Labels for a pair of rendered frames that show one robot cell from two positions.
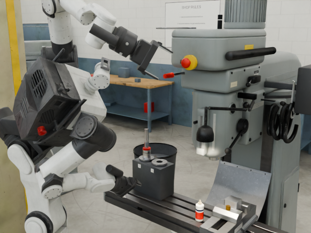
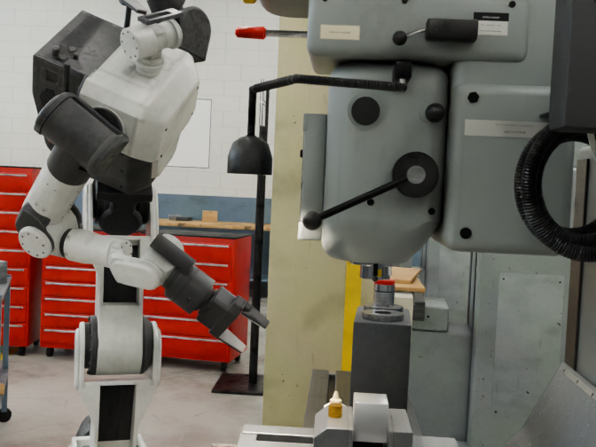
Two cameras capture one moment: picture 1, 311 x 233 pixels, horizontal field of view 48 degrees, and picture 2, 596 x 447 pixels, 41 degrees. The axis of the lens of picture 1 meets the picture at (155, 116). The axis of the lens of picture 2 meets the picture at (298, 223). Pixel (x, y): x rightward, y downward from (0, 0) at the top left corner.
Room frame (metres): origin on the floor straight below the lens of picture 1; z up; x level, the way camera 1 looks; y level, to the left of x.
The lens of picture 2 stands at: (0.69, -1.29, 1.44)
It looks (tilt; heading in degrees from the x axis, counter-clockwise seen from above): 3 degrees down; 54
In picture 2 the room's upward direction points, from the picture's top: 3 degrees clockwise
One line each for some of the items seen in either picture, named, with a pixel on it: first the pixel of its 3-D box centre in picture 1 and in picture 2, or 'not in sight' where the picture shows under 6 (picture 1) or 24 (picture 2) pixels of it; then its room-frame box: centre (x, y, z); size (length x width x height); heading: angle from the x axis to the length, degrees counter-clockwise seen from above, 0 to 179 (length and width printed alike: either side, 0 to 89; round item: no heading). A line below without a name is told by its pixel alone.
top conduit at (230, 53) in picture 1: (252, 52); not in sight; (1.52, -0.42, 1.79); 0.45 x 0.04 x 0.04; 141
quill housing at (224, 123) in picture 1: (215, 120); (381, 165); (1.59, -0.28, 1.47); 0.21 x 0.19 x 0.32; 51
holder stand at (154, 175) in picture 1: (152, 175); (380, 354); (1.88, 0.01, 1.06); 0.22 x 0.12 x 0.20; 48
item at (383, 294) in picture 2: (146, 153); (383, 294); (1.91, 0.05, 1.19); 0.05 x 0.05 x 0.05
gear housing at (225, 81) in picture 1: (221, 75); (411, 39); (1.62, -0.31, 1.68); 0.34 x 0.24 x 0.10; 141
